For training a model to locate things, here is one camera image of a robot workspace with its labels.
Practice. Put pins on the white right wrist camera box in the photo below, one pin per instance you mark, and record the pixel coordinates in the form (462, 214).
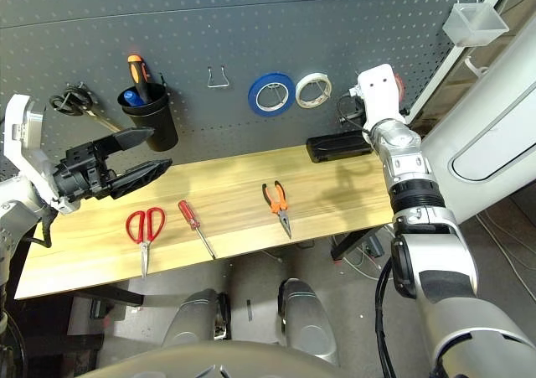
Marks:
(381, 93)

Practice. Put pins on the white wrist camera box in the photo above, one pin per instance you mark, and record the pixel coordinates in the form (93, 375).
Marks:
(381, 93)
(21, 122)

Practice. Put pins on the black power adapter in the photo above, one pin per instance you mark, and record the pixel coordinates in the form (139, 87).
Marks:
(374, 246)

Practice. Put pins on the grey robot torso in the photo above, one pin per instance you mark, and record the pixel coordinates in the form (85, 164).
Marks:
(209, 361)

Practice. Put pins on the blue tape roll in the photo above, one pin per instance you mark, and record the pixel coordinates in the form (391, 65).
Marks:
(252, 95)

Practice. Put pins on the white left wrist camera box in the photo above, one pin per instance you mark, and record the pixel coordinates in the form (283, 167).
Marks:
(21, 122)

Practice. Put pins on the orange black pliers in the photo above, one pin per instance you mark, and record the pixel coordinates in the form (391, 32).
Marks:
(279, 208)

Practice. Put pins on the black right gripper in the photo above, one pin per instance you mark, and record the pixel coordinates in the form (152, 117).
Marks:
(352, 110)

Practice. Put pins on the white pegboard frame post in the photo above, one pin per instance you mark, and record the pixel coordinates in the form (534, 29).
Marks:
(439, 74)

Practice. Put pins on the blue marker pen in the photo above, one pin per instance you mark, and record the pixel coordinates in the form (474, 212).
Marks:
(130, 98)

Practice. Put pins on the red tape roll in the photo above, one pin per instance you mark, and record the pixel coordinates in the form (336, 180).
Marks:
(400, 86)

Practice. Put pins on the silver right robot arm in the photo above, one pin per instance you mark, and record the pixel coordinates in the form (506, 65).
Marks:
(410, 164)

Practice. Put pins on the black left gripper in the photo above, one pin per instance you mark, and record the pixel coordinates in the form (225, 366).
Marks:
(79, 172)

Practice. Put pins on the black table leg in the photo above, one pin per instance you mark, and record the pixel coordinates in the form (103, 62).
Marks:
(117, 296)
(347, 244)

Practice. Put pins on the orange black screwdriver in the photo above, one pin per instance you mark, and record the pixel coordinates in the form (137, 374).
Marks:
(136, 74)

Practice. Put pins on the dark grey pegboard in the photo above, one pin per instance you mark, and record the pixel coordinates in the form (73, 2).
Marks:
(293, 26)

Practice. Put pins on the white plastic hook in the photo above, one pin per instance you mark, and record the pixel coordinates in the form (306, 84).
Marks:
(475, 68)

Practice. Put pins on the black plastic cup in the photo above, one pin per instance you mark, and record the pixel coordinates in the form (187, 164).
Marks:
(155, 126)

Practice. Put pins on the black rectangular case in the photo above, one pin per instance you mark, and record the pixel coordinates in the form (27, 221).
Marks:
(335, 147)

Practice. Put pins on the silver robot right leg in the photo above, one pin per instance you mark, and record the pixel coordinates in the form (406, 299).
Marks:
(310, 323)

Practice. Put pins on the white tape roll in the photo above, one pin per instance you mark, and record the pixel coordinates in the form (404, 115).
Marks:
(298, 93)

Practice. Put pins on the translucent plastic bin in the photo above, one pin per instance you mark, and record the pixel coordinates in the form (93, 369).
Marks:
(473, 30)

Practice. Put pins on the silver robot left leg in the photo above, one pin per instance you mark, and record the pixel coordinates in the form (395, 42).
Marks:
(197, 319)

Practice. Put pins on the silver robot leg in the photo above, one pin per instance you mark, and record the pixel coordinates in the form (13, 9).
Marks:
(310, 323)
(197, 319)

